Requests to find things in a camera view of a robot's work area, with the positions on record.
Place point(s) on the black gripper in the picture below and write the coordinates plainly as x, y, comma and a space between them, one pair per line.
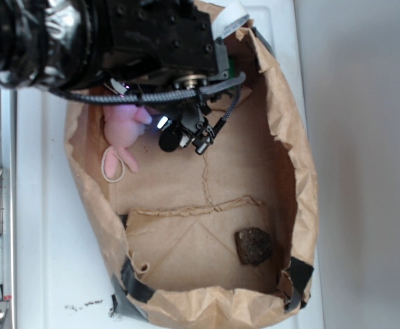
159, 43

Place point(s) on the pink plush bunny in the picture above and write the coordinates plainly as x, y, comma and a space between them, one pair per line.
123, 124

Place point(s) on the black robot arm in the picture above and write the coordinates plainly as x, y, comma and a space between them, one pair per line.
75, 45

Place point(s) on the green rectangular block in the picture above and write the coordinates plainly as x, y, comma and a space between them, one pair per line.
231, 69

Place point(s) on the black foam microphone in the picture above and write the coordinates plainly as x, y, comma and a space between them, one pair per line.
169, 140

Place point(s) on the brown paper bag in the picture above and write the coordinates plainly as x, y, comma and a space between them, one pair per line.
166, 233

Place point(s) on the dark brown rock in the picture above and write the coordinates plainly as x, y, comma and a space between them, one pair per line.
253, 246

